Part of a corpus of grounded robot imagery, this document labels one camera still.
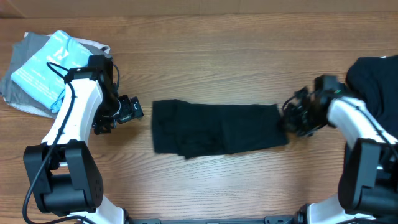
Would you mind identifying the black polo shirt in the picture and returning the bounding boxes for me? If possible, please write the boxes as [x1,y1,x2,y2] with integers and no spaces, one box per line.
[152,100,289,159]

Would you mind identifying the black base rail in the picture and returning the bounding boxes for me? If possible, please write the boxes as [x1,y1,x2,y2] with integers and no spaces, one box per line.
[126,215,294,224]

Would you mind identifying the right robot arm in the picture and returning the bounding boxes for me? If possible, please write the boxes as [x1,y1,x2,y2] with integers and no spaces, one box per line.
[282,74,397,223]

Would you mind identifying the pile of black clothes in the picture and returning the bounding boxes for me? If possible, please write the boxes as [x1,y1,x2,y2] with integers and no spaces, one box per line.
[341,55,398,224]

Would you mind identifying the folded dark grey shirt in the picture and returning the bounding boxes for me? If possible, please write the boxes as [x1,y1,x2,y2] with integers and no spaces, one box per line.
[0,32,113,121]

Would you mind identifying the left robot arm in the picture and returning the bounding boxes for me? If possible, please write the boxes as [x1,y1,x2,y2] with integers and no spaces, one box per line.
[22,55,144,224]

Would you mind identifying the folded light blue shirt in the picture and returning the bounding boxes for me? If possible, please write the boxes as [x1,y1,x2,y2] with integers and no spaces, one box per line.
[11,30,92,113]

